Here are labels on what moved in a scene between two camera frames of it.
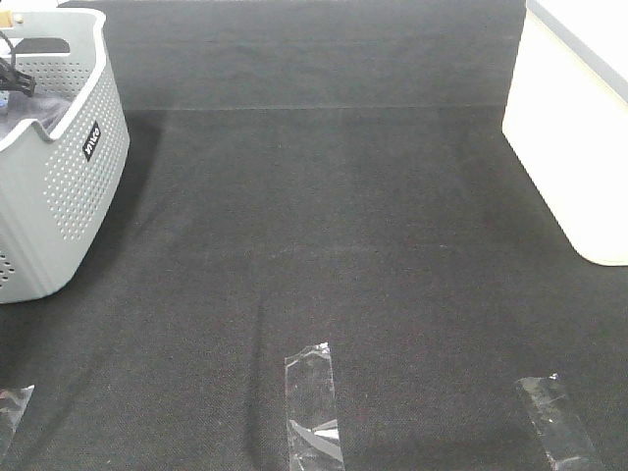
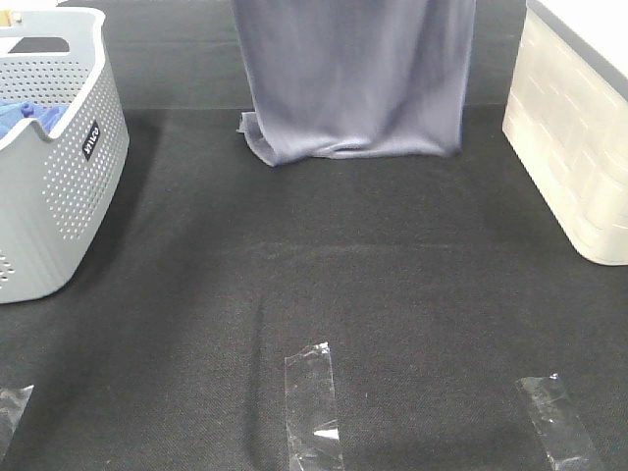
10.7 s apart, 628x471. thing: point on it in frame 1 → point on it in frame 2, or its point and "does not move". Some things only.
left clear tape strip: (13, 403) does not move
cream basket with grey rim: (566, 119) does not move
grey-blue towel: (46, 109) → (340, 78)
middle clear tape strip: (312, 428) does not move
